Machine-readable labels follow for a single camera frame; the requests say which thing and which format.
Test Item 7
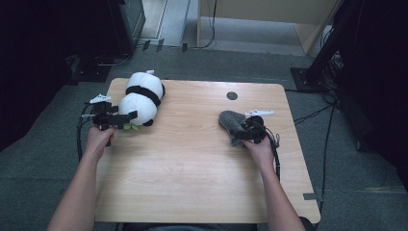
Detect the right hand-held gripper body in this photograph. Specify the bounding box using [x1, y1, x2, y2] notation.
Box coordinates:
[240, 109, 275, 144]

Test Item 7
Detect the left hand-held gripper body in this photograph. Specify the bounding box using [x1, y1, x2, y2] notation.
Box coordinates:
[82, 93, 130, 132]

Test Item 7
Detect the grey fluffy towel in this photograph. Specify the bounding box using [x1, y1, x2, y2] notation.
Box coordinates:
[217, 110, 249, 148]

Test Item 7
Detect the black and white panda plush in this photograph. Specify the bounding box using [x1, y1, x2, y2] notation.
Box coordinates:
[117, 69, 166, 131]

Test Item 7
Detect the person's right hand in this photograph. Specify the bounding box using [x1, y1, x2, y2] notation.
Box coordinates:
[242, 138, 276, 171]

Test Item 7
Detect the person's left hand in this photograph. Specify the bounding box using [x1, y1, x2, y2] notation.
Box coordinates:
[84, 125, 116, 159]

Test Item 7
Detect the dark curtain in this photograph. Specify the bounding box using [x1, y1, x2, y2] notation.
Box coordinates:
[333, 0, 408, 191]
[0, 0, 120, 152]

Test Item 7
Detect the black metal stand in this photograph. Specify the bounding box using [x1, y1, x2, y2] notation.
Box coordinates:
[290, 0, 365, 94]

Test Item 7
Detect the light wooden cabinet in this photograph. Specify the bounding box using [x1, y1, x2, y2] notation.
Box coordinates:
[195, 0, 342, 56]

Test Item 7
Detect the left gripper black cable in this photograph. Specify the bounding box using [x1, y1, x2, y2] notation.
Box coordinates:
[75, 102, 94, 162]

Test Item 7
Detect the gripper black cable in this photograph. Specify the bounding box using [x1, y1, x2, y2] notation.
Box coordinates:
[263, 124, 283, 181]
[75, 102, 94, 162]

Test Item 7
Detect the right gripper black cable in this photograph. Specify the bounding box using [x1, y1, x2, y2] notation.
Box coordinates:
[263, 124, 283, 181]

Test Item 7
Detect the black stand base plate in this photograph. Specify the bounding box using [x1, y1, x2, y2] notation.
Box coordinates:
[66, 53, 113, 85]

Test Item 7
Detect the black floor cable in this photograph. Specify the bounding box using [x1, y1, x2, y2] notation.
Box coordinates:
[293, 102, 337, 127]
[316, 105, 337, 222]

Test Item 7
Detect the black hanging cable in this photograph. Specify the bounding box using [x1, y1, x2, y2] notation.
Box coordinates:
[191, 0, 218, 50]

